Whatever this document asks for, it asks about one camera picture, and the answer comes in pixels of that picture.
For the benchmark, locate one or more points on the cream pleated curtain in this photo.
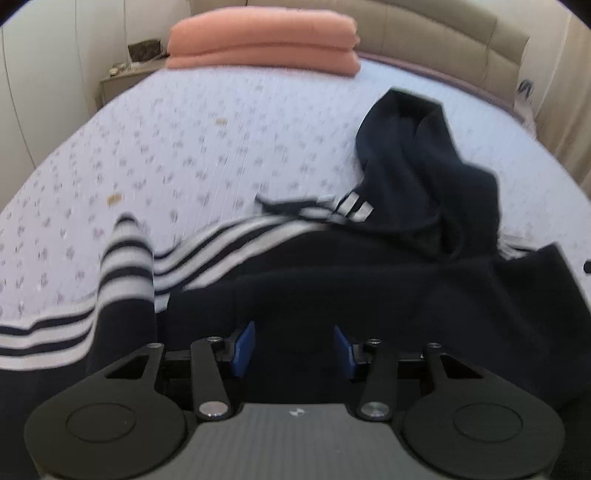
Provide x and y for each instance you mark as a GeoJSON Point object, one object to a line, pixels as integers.
{"type": "Point", "coordinates": [563, 120]}

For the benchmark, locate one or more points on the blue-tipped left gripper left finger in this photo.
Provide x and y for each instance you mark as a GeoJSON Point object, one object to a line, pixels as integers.
{"type": "Point", "coordinates": [214, 355]}

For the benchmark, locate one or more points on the folded pink blanket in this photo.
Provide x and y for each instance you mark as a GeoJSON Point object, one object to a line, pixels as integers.
{"type": "Point", "coordinates": [316, 40]}

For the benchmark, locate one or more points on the brown patterned pouch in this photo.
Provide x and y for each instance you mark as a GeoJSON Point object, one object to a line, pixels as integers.
{"type": "Point", "coordinates": [144, 51]}

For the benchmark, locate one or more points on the wooden nightstand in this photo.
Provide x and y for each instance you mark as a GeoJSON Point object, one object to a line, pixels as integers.
{"type": "Point", "coordinates": [112, 86]}

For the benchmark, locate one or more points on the lilac floral quilted bedspread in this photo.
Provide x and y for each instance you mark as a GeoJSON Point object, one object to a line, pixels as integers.
{"type": "Point", "coordinates": [183, 149]}

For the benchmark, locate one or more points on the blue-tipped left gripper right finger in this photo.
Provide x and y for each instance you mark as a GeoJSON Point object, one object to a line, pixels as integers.
{"type": "Point", "coordinates": [358, 359]}

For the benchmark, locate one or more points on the navy hoodie with white stripes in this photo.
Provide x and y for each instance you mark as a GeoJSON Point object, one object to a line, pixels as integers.
{"type": "Point", "coordinates": [423, 265]}

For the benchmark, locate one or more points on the beige padded headboard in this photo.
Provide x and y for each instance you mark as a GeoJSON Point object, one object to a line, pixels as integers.
{"type": "Point", "coordinates": [456, 42]}

